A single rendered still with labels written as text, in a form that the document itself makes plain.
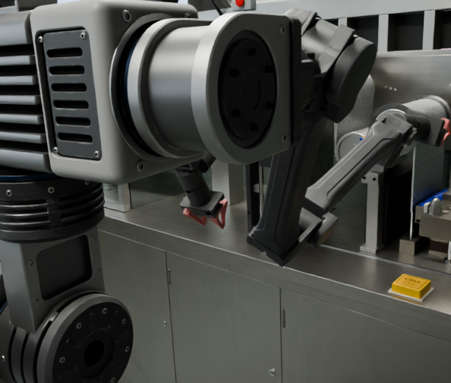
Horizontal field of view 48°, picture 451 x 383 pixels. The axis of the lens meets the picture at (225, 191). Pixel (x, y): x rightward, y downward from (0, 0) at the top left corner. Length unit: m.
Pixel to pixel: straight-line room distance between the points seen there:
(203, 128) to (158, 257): 1.49
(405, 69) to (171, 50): 1.47
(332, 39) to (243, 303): 1.17
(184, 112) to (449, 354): 1.06
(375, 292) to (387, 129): 0.41
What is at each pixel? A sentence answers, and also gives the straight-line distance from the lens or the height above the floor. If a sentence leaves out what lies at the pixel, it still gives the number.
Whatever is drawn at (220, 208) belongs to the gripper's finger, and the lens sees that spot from 1.27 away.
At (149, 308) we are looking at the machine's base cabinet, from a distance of 2.01.
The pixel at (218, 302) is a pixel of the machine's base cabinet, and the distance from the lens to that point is 1.71.
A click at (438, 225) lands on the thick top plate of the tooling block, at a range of 1.48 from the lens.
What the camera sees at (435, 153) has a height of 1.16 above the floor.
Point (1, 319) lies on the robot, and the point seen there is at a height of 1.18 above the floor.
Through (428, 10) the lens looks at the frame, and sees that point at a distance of 1.81.
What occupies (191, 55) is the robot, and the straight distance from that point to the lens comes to 0.40.
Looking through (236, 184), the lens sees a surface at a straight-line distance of 2.00.
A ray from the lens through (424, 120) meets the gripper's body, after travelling 1.30.
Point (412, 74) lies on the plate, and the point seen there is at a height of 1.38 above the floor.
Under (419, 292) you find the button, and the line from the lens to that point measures 1.29.
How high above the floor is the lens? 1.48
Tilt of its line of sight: 15 degrees down
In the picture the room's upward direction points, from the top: 3 degrees counter-clockwise
